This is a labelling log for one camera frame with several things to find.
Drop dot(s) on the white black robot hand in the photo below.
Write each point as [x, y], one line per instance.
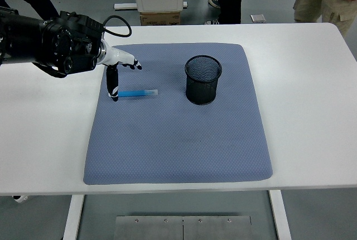
[114, 55]

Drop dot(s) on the blue marker with clear cap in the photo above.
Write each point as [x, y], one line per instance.
[139, 93]

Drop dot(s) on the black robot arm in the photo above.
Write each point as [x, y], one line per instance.
[28, 42]

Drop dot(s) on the black mesh pen holder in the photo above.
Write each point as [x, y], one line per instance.
[200, 92]

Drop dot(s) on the white flat floor base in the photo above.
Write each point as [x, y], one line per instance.
[125, 6]

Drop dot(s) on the brown cardboard box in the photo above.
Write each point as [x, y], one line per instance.
[160, 18]

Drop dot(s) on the small grey floor plate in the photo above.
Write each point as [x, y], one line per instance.
[258, 18]

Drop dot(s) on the blue-grey textured mat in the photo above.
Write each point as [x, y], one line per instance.
[167, 139]

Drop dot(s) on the white table leg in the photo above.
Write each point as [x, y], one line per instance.
[280, 217]
[73, 217]

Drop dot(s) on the small white black object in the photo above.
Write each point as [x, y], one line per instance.
[20, 199]

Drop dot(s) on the grey metal plate with screws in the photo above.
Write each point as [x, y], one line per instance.
[217, 229]
[147, 229]

